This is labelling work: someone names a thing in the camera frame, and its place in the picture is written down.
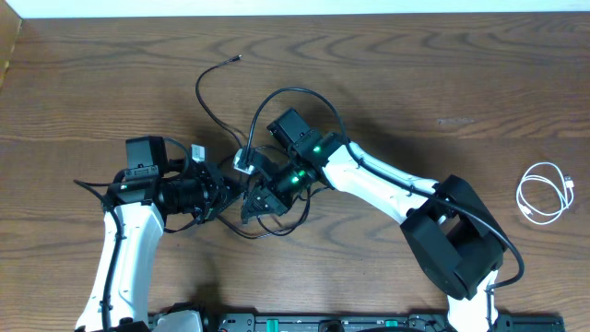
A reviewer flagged white usb cable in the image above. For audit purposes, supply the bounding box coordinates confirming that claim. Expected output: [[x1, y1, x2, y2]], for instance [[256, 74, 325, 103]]
[[515, 161, 576, 226]]

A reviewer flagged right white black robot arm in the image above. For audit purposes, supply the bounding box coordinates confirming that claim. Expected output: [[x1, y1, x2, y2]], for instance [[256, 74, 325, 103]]
[[241, 129, 509, 331]]

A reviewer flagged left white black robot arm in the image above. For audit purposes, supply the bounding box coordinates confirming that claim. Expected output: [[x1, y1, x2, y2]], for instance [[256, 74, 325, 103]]
[[75, 160, 242, 331]]

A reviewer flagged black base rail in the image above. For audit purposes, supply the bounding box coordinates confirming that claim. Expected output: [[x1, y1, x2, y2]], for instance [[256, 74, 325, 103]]
[[147, 302, 567, 332]]

